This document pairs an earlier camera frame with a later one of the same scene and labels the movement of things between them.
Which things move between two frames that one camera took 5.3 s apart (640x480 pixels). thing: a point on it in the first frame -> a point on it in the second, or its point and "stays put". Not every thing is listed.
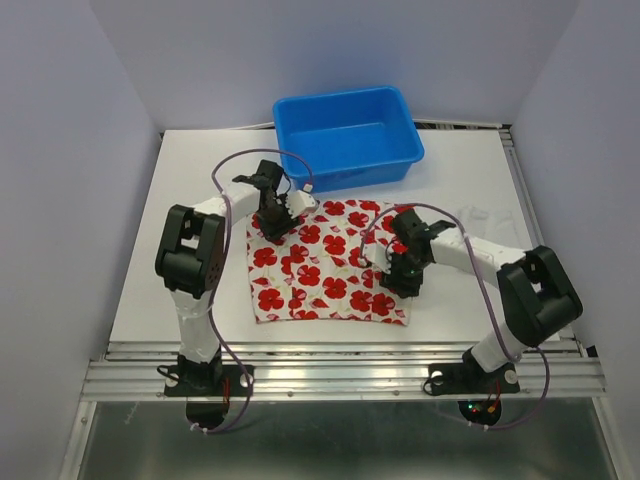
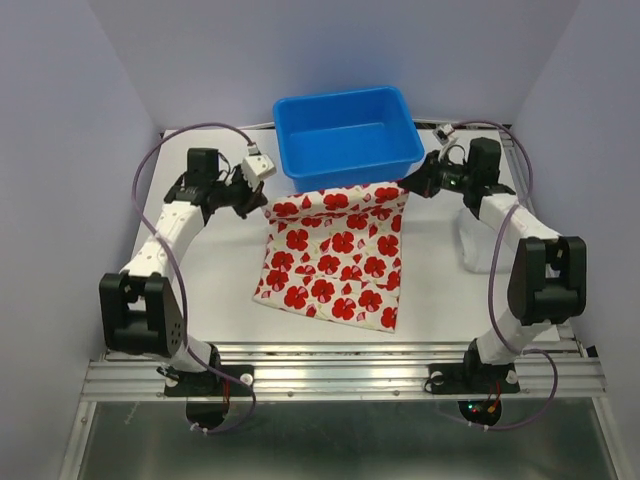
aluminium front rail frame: (343, 371) stays put
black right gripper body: (406, 273) -> (441, 175)
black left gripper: (274, 232) -> (252, 198)
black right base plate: (469, 379) stays put
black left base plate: (208, 381) stays put
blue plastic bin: (350, 139) stays put
